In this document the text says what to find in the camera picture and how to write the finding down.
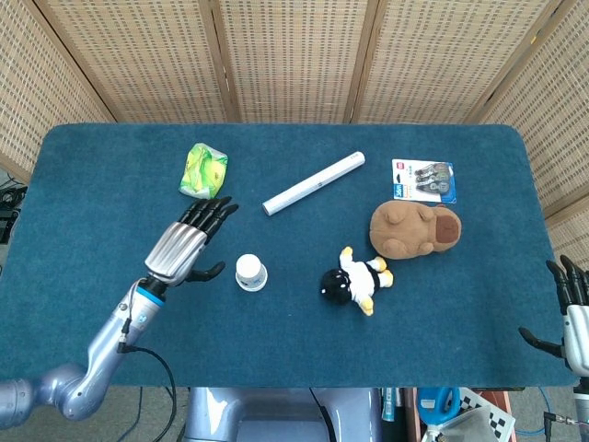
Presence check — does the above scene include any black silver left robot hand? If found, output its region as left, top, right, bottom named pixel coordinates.
left=144, top=196, right=240, bottom=287

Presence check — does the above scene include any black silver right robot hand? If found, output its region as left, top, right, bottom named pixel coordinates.
left=518, top=255, right=589, bottom=374

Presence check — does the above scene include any green snack bag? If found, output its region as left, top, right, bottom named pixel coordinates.
left=178, top=142, right=229, bottom=202

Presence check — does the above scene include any black white checkerboard sheet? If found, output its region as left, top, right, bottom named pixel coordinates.
left=459, top=387, right=517, bottom=432

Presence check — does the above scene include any blue plastic tool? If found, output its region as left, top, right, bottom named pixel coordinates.
left=417, top=387, right=461, bottom=427

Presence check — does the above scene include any blue felt table mat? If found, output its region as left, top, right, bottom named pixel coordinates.
left=0, top=122, right=576, bottom=389

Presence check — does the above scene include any white rolled paper tube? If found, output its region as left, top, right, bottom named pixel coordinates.
left=261, top=150, right=367, bottom=217

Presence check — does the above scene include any black electronic equipment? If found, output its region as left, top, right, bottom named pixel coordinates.
left=0, top=177, right=29, bottom=245

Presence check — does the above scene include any black white plush doll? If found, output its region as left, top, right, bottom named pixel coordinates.
left=319, top=246, right=396, bottom=317

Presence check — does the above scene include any woven rattan screen panel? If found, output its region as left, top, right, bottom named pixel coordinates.
left=343, top=0, right=566, bottom=124
left=202, top=0, right=381, bottom=124
left=34, top=0, right=241, bottom=124
left=473, top=0, right=589, bottom=277
left=0, top=0, right=116, bottom=185

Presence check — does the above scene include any silver blue robot torso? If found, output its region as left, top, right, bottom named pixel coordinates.
left=183, top=387, right=383, bottom=442

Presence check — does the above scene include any brown capybara plush toy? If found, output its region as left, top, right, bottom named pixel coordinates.
left=369, top=199, right=463, bottom=260

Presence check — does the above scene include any pale blue bottle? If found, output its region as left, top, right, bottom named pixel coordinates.
left=380, top=387, right=398, bottom=424

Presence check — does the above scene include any correction tape blister pack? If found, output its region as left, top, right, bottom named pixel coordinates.
left=391, top=158, right=460, bottom=204

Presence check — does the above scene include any black right arm cable plug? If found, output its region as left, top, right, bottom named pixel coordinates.
left=541, top=410, right=577, bottom=425

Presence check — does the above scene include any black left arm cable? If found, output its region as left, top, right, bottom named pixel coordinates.
left=116, top=317, right=179, bottom=442

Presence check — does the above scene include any black torso cable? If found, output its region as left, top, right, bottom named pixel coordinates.
left=307, top=387, right=335, bottom=442

